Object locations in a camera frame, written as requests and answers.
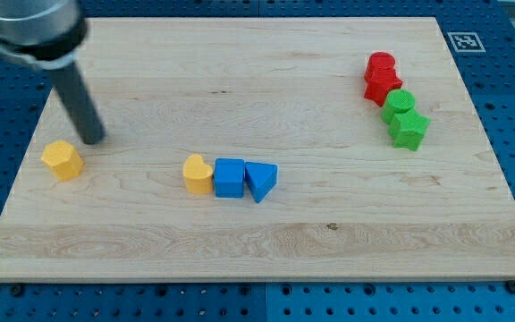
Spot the green cylinder block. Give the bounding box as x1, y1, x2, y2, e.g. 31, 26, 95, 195
381, 89, 416, 124

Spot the blue cube block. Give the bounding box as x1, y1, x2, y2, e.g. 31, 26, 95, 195
214, 158, 245, 198

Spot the green star block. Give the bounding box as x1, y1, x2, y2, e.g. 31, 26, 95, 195
388, 108, 431, 151

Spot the red star block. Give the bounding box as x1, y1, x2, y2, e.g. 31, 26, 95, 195
364, 69, 403, 106

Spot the red cylinder block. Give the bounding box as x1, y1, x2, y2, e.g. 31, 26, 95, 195
364, 51, 396, 81

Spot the white fiducial marker tag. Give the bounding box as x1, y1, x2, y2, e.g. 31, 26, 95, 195
447, 31, 485, 54

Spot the yellow heart block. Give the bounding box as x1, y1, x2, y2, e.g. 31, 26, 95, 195
182, 154, 214, 194

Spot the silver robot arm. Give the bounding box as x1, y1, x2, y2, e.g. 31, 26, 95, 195
0, 0, 105, 145

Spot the blue triangle block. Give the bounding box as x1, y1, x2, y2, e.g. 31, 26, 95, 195
245, 162, 278, 203

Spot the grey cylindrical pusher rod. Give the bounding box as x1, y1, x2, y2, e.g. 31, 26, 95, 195
47, 62, 106, 145

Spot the light wooden board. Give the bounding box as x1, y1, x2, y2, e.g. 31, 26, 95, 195
0, 17, 515, 283

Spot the yellow hexagon block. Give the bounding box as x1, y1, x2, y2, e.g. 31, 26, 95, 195
41, 140, 84, 182

